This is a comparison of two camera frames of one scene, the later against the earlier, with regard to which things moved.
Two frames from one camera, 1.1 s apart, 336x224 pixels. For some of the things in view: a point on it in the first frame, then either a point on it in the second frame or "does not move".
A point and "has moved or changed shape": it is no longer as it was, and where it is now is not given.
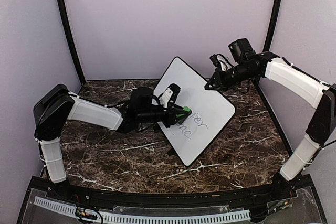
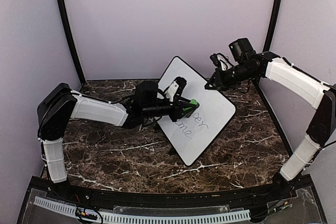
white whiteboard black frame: (190, 138) does not move
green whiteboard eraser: (186, 108) has moved or changed shape
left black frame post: (67, 22) does not move
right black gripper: (217, 78) does not move
